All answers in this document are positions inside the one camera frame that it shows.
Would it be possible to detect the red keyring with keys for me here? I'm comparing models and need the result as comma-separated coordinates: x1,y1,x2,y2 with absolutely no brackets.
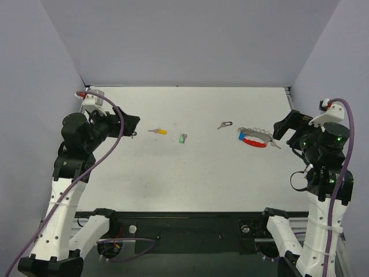
238,127,273,148

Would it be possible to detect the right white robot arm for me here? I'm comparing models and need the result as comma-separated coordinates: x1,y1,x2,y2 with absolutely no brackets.
257,110,353,276

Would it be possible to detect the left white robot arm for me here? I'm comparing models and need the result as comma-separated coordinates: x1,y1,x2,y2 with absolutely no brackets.
18,109,140,276

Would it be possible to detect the key with yellow tag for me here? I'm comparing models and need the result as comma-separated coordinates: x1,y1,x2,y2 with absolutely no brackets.
149,128,167,135

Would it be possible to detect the key with green tag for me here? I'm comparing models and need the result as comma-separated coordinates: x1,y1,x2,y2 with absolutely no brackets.
179,133,187,144

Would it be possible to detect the key with black tag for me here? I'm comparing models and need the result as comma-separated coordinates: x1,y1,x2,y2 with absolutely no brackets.
217,121,233,130

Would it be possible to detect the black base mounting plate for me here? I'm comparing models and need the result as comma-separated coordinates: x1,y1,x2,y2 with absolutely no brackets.
97,211,278,258

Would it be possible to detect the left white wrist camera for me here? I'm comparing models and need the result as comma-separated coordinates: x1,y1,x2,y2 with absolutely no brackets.
75,89,105,114

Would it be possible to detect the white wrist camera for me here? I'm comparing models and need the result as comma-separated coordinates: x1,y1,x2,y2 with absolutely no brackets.
75,89,105,114
308,99,345,127

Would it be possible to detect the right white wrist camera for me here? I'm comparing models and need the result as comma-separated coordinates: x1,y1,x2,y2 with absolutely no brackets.
308,99,345,127

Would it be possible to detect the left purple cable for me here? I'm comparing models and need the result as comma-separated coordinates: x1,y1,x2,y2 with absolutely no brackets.
5,93,126,277

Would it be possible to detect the aluminium frame rail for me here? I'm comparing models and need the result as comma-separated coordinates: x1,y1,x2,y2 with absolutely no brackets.
24,215,347,277

